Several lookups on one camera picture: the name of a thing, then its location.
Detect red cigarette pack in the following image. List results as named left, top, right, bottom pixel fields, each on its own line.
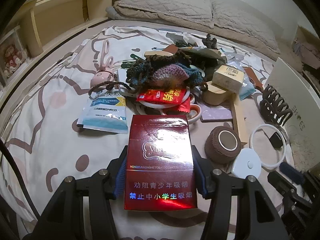
left=124, top=115, right=197, bottom=212

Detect white blue medicine sachet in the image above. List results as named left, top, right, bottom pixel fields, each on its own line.
left=77, top=89, right=128, bottom=134

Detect white round tape measure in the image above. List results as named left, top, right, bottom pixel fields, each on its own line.
left=230, top=148, right=261, bottom=179

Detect small black cube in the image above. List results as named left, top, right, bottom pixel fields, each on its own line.
left=269, top=132, right=283, bottom=149

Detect patterned white pink blanket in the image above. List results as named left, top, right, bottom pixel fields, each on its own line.
left=1, top=21, right=274, bottom=239

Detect brown elastic bandage roll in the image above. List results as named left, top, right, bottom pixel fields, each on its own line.
left=204, top=126, right=242, bottom=164

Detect white shoe box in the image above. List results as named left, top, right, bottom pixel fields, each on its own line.
left=266, top=58, right=319, bottom=171

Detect black hair claw clip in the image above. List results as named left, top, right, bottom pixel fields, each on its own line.
left=259, top=85, right=293, bottom=126

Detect purple notepad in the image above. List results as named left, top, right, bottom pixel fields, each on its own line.
left=197, top=102, right=233, bottom=122

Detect long wooden stick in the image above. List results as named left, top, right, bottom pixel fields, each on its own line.
left=230, top=94, right=249, bottom=146

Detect light blue plastic packet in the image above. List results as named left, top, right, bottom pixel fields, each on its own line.
left=239, top=74, right=255, bottom=101

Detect wooden oval block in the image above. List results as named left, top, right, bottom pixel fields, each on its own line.
left=201, top=81, right=233, bottom=106

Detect red snack packet lower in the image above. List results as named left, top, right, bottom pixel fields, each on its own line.
left=169, top=97, right=190, bottom=113

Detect red snack packet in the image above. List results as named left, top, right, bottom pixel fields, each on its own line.
left=169, top=97, right=190, bottom=113
left=137, top=88, right=186, bottom=104

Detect pink handheld fan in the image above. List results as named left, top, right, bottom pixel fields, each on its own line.
left=90, top=40, right=114, bottom=88

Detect tan cardboard small box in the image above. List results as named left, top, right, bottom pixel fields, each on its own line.
left=212, top=65, right=245, bottom=93

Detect red snack packet upper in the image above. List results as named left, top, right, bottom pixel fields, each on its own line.
left=137, top=88, right=186, bottom=104

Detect doll in display case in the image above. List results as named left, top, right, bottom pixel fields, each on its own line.
left=0, top=25, right=29, bottom=87

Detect dark crocheted yarn bag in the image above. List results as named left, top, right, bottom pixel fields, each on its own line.
left=88, top=49, right=208, bottom=96

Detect wooden shelf unit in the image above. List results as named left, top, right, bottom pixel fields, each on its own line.
left=1, top=0, right=118, bottom=106

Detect beige quilted duvet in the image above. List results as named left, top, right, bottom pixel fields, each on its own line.
left=106, top=0, right=280, bottom=57

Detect white plastic ring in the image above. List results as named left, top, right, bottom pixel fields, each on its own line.
left=249, top=123, right=286, bottom=171

